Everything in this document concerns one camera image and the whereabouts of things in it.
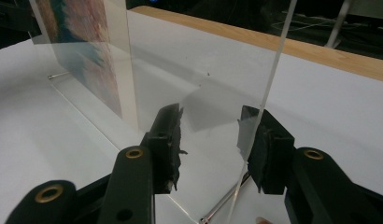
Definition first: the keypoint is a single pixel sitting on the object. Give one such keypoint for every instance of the metal frame pin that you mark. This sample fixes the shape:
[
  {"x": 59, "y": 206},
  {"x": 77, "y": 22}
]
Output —
[
  {"x": 225, "y": 199},
  {"x": 58, "y": 75}
]

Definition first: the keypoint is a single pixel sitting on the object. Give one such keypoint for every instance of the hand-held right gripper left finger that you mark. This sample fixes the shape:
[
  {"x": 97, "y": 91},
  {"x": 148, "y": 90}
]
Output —
[{"x": 163, "y": 146}]

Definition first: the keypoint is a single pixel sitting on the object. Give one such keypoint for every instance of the colourful picture print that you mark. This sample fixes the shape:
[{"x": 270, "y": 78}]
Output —
[{"x": 83, "y": 40}]

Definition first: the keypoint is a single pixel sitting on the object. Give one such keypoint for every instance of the white metal stand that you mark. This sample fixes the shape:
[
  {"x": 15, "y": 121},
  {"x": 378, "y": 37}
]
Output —
[{"x": 337, "y": 25}]

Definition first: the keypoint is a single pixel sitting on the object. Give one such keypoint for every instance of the clear acrylic photo frame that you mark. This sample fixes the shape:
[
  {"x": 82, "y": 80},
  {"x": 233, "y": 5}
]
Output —
[{"x": 211, "y": 62}]

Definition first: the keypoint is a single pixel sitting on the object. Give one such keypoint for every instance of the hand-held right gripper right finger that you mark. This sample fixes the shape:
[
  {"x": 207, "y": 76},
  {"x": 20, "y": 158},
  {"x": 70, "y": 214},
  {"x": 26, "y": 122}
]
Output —
[{"x": 273, "y": 155}]

